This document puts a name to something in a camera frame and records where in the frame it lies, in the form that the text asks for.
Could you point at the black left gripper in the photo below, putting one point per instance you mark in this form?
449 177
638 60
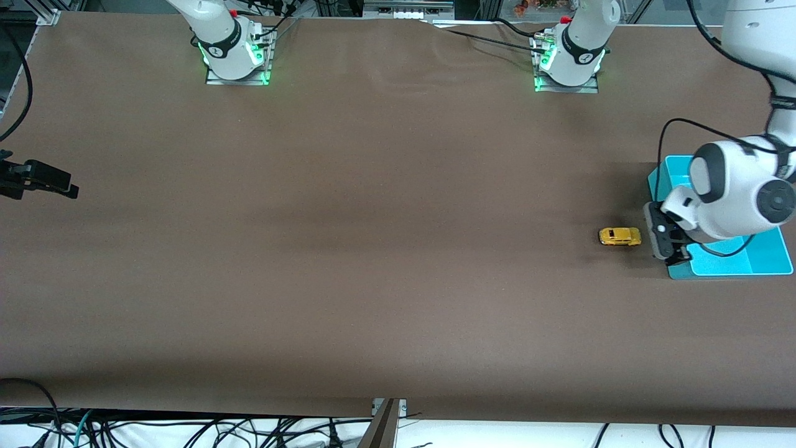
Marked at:
676 256

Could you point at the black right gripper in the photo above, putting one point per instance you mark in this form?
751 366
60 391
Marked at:
13 178

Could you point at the yellow beetle toy car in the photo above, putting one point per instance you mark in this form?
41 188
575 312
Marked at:
620 236

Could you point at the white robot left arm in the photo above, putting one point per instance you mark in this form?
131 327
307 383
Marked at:
740 199

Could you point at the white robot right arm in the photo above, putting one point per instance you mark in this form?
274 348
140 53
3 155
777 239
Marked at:
224 43

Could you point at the cyan plastic bin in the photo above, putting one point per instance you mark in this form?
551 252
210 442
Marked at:
765 255

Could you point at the white network device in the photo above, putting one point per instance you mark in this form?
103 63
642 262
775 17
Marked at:
407 7

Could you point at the metal table corner bracket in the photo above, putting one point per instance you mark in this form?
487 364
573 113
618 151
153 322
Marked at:
48 17

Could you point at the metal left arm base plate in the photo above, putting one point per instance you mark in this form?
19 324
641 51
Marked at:
591 89

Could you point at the aluminium frame post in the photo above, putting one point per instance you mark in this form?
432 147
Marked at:
380 429

